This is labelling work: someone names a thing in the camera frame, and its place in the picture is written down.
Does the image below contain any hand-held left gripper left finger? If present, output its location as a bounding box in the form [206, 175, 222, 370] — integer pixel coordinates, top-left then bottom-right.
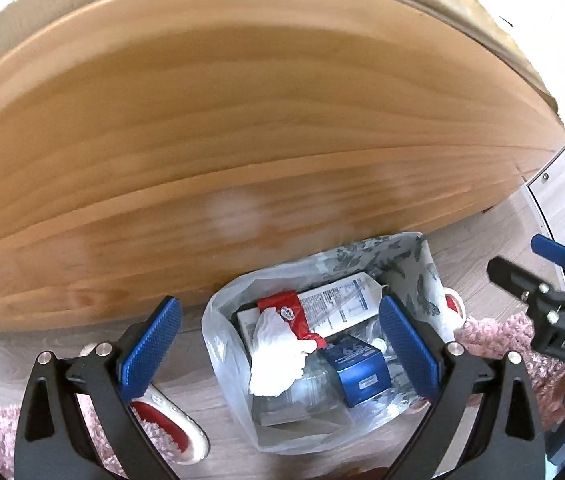
[14, 296, 183, 480]

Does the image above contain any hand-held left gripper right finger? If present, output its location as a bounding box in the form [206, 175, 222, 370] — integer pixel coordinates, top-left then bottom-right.
[379, 296, 546, 480]

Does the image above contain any clear sticker-decorated plastic bottle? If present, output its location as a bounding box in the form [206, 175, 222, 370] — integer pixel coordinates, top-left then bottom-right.
[350, 317, 393, 356]

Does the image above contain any dark blue cardboard box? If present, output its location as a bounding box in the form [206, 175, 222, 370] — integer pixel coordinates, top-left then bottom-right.
[319, 337, 393, 408]

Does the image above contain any white milk carton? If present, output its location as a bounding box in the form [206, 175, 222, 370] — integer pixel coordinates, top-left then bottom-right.
[236, 271, 384, 356]

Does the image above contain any leaf-print plastic trash bag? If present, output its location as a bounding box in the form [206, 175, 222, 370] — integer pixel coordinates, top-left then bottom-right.
[201, 231, 459, 456]

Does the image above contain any clear plastic clamshell container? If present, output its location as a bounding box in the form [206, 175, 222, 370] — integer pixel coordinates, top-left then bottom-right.
[257, 360, 351, 428]

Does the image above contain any white tissue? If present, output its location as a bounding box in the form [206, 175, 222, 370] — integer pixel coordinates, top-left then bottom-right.
[248, 307, 314, 397]

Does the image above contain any red packet with white label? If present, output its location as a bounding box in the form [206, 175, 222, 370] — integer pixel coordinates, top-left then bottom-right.
[256, 291, 327, 352]

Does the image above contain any white and red slipper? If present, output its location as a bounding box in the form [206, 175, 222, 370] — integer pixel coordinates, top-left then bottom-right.
[440, 287, 467, 331]
[80, 342, 212, 463]
[455, 310, 565, 423]

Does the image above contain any wooden bed frame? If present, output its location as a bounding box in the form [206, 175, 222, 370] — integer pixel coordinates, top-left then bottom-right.
[0, 0, 565, 336]

